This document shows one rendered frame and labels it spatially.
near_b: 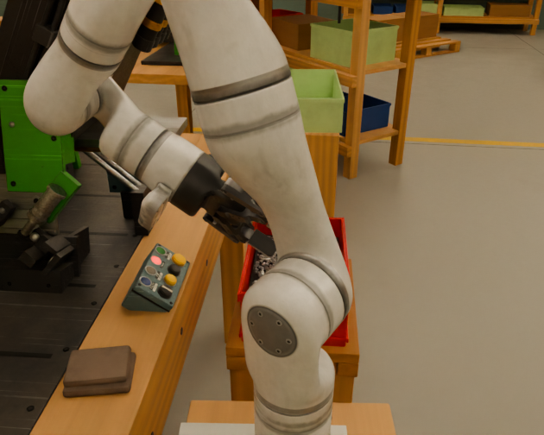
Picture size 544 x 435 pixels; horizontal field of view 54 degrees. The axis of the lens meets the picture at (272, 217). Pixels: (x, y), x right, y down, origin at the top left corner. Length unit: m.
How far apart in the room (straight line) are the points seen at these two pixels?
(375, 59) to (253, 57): 3.27
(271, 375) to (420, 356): 1.76
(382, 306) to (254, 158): 2.09
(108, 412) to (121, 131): 0.42
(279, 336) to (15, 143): 0.74
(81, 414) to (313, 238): 0.48
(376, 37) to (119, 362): 3.09
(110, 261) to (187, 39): 0.78
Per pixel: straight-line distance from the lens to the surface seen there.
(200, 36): 0.46
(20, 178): 1.14
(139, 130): 0.65
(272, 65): 0.47
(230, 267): 2.05
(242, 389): 1.16
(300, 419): 0.62
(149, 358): 0.93
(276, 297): 0.51
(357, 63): 3.46
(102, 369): 0.88
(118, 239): 1.26
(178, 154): 0.64
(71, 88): 0.64
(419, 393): 2.16
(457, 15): 9.51
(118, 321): 1.01
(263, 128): 0.46
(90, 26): 0.59
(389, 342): 2.34
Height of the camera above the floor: 1.52
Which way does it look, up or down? 29 degrees down
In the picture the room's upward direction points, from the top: straight up
